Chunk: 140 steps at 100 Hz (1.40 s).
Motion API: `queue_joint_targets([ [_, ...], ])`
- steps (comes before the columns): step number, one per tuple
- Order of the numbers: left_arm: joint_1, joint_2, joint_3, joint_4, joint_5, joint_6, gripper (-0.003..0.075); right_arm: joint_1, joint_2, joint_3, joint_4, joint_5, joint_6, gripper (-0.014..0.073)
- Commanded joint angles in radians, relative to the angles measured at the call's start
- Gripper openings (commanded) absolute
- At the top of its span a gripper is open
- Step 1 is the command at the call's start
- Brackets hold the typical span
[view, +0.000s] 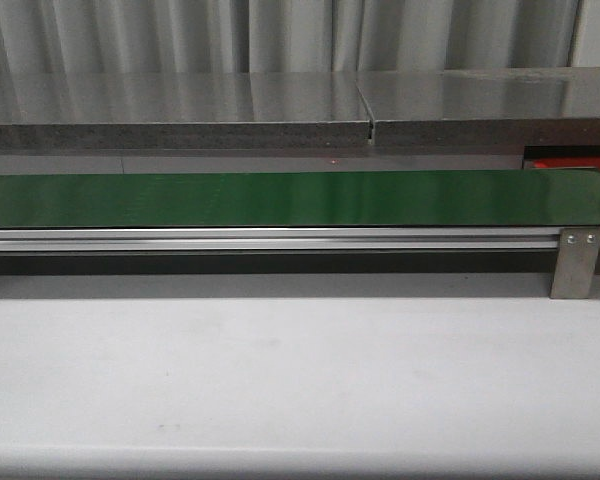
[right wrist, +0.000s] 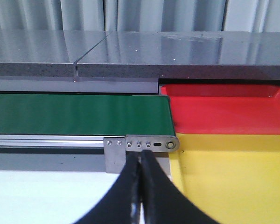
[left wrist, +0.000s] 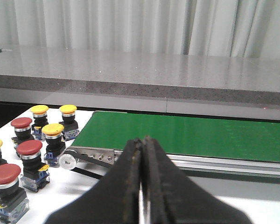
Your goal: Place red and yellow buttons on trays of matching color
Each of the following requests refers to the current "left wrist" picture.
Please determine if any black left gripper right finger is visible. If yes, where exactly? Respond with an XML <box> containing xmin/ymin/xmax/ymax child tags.
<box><xmin>141</xmin><ymin>137</ymin><xmax>251</xmax><ymax>224</ymax></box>

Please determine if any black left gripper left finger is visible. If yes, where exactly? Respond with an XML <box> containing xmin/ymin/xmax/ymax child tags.
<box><xmin>45</xmin><ymin>139</ymin><xmax>142</xmax><ymax>224</ymax></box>

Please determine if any yellow push button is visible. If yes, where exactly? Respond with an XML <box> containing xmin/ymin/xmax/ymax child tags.
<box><xmin>42</xmin><ymin>123</ymin><xmax>65</xmax><ymax>168</ymax></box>
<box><xmin>59</xmin><ymin>105</ymin><xmax>79</xmax><ymax>141</ymax></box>
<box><xmin>30</xmin><ymin>105</ymin><xmax>49</xmax><ymax>141</ymax></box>

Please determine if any red push button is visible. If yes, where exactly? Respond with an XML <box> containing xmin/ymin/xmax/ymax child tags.
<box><xmin>0</xmin><ymin>164</ymin><xmax>29</xmax><ymax>224</ymax></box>
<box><xmin>11</xmin><ymin>117</ymin><xmax>34</xmax><ymax>150</ymax></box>
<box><xmin>16</xmin><ymin>140</ymin><xmax>50</xmax><ymax>192</ymax></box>

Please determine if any red push button front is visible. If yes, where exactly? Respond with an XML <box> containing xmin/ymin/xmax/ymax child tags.
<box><xmin>0</xmin><ymin>164</ymin><xmax>29</xmax><ymax>224</ymax></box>

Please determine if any red push button back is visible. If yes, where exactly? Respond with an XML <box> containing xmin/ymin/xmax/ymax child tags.
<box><xmin>11</xmin><ymin>117</ymin><xmax>34</xmax><ymax>150</ymax></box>

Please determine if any black drive belt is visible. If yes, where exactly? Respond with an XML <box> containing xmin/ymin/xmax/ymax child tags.
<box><xmin>68</xmin><ymin>151</ymin><xmax>112</xmax><ymax>180</ymax></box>

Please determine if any silver drive pulley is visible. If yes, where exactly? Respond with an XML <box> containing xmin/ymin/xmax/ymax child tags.
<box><xmin>58</xmin><ymin>150</ymin><xmax>79</xmax><ymax>170</ymax></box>

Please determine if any green conveyor belt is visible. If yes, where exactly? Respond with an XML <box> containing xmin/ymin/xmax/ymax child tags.
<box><xmin>73</xmin><ymin>112</ymin><xmax>280</xmax><ymax>162</ymax></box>

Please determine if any grey stone counter slab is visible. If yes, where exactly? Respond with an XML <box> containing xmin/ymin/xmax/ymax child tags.
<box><xmin>0</xmin><ymin>45</ymin><xmax>280</xmax><ymax>120</ymax></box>

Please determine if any aluminium conveyor frame rail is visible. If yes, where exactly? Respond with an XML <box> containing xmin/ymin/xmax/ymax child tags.
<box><xmin>66</xmin><ymin>146</ymin><xmax>280</xmax><ymax>178</ymax></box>

